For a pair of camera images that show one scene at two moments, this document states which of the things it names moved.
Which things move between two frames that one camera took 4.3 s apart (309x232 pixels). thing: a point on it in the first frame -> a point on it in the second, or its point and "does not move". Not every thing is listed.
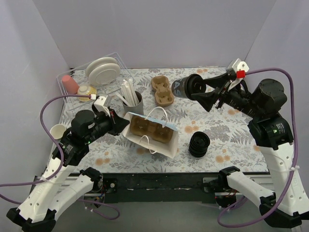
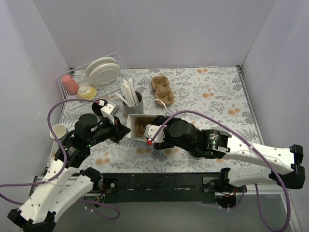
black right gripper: (221, 91) -> (159, 144)
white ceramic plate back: (98, 61) does not move
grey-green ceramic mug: (57, 131) does not move
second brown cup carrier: (164, 96) does not move
